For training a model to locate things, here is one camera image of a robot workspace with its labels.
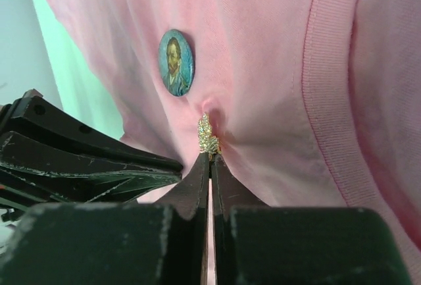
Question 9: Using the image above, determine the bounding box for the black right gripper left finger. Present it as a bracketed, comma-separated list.
[1, 153, 210, 284]

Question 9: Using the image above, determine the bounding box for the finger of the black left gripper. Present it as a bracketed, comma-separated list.
[6, 95, 183, 172]
[1, 131, 182, 209]

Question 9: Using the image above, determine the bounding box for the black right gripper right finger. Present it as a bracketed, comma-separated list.
[210, 155, 411, 284]

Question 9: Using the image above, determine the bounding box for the gold leaf rhinestone brooch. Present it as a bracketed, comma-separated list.
[197, 113, 220, 156]

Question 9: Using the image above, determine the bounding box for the round portrait pin badge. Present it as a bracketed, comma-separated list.
[159, 29, 195, 97]

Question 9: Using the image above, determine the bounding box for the pink t-shirt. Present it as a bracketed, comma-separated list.
[46, 0, 420, 284]

